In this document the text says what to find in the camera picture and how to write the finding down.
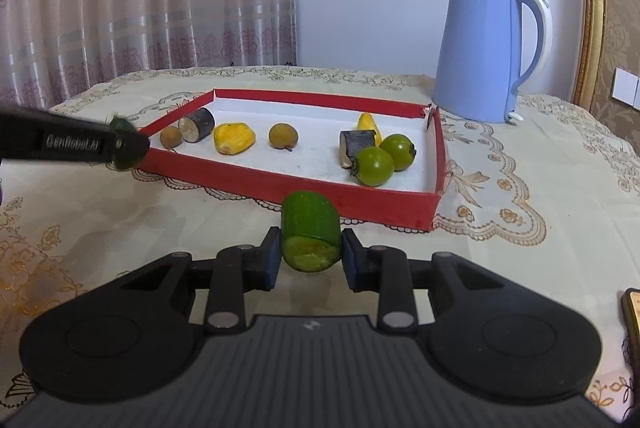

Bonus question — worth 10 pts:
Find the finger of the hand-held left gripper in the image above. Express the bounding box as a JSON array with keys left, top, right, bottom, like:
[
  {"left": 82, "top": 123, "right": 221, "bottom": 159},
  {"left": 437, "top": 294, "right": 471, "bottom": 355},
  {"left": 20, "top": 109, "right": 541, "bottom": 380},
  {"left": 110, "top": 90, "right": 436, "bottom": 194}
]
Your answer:
[{"left": 111, "top": 129, "right": 151, "bottom": 168}]

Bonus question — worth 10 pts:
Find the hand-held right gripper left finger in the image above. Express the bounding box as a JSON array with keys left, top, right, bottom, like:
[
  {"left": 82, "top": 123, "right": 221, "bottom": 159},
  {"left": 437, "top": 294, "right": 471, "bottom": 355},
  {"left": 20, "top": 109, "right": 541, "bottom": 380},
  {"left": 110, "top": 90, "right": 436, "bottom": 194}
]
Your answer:
[{"left": 90, "top": 227, "right": 282, "bottom": 335}]

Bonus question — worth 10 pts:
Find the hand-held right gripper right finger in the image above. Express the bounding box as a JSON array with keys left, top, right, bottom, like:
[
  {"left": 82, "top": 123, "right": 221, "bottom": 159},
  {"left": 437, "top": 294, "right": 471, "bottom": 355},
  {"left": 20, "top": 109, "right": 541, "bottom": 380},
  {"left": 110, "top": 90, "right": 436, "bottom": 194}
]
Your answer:
[{"left": 341, "top": 229, "right": 531, "bottom": 335}]

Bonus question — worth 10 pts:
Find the green cucumber piece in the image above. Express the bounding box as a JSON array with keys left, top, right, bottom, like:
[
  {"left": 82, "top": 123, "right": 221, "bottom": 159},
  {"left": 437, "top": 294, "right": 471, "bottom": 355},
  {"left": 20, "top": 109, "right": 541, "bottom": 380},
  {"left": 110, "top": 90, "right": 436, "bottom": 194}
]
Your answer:
[
  {"left": 107, "top": 114, "right": 138, "bottom": 169},
  {"left": 281, "top": 190, "right": 343, "bottom": 273}
]

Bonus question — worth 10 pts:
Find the brown longan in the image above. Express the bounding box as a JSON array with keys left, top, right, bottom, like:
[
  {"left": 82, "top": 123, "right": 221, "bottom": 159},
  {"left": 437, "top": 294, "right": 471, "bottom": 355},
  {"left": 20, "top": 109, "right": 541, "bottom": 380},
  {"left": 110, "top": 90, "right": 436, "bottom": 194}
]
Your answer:
[
  {"left": 268, "top": 123, "right": 296, "bottom": 152},
  {"left": 160, "top": 125, "right": 184, "bottom": 151}
]

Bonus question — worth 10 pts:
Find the purple sugarcane piece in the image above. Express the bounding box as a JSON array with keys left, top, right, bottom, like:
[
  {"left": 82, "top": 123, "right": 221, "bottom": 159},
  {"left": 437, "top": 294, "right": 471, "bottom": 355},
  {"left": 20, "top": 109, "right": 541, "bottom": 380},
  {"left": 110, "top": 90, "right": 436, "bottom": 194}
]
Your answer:
[
  {"left": 178, "top": 108, "right": 216, "bottom": 144},
  {"left": 339, "top": 129, "right": 377, "bottom": 169}
]

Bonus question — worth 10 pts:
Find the red shallow tray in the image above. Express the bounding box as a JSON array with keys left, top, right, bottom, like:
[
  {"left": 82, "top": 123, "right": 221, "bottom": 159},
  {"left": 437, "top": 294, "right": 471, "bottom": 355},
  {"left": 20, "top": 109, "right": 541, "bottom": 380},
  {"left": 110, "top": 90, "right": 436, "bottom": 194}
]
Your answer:
[{"left": 131, "top": 88, "right": 446, "bottom": 231}]

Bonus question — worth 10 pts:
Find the pink patterned curtain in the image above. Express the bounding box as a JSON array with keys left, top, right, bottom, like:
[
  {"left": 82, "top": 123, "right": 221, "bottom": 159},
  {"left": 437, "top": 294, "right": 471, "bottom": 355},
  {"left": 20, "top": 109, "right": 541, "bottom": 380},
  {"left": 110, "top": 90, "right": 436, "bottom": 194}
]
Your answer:
[{"left": 0, "top": 0, "right": 298, "bottom": 114}]

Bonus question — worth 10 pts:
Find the blue electric kettle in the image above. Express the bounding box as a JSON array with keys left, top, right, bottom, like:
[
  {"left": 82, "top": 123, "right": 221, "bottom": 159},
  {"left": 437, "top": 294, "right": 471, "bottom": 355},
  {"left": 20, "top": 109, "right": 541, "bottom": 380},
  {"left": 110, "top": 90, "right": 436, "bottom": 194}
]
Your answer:
[{"left": 431, "top": 0, "right": 553, "bottom": 124}]

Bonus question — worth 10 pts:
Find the black phone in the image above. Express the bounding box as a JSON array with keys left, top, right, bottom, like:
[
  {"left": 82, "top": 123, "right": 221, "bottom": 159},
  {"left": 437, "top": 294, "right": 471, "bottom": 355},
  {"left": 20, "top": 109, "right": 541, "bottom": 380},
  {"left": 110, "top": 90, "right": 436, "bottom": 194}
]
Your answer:
[{"left": 621, "top": 288, "right": 640, "bottom": 344}]

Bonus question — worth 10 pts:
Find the white light switch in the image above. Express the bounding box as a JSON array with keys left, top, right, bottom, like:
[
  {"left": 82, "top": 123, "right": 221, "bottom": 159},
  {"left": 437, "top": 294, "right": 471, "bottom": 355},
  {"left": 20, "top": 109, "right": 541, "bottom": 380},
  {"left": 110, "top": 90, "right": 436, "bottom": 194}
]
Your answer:
[{"left": 612, "top": 67, "right": 640, "bottom": 110}]

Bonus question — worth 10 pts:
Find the gold framed wall panel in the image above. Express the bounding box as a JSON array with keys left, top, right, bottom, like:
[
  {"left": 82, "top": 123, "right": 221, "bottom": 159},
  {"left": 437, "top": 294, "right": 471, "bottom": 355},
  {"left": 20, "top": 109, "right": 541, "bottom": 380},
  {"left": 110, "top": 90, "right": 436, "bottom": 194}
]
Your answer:
[{"left": 570, "top": 0, "right": 640, "bottom": 144}]

